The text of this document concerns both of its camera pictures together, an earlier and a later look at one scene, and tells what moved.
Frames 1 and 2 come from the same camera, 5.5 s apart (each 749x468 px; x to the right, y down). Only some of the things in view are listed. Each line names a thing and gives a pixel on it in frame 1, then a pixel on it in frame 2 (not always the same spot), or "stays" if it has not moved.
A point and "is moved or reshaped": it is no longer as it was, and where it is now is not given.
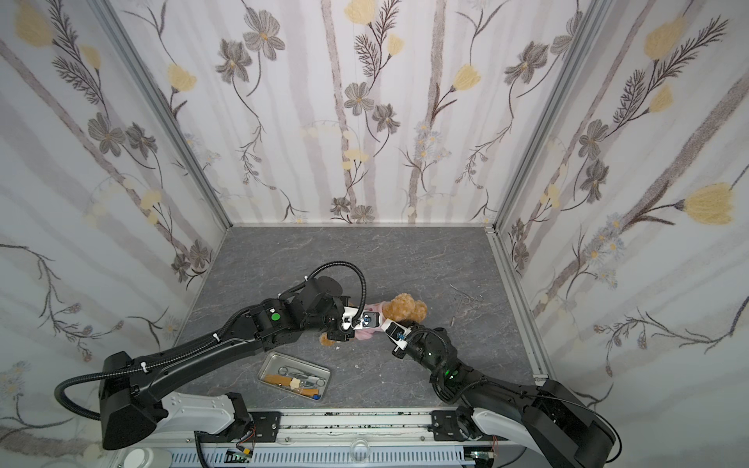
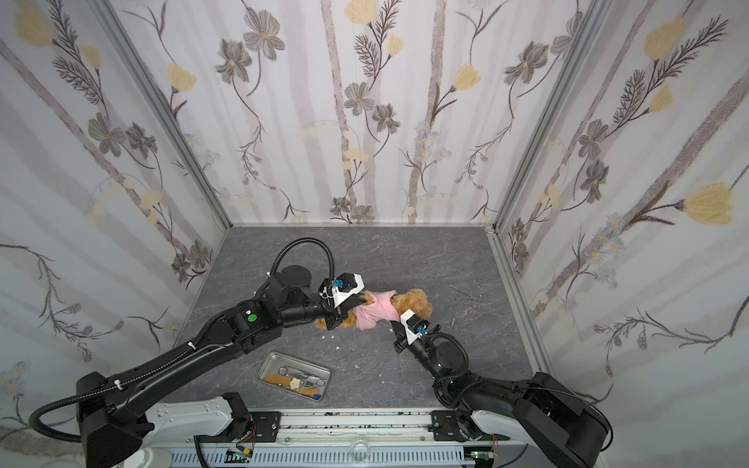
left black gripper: [340, 327] to [337, 313]
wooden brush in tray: [293, 383] stays
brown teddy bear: [399, 307] is moved or reshaped
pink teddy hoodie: [367, 333] is moved or reshaped
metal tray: [294, 375] stays
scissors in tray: [320, 381] stays
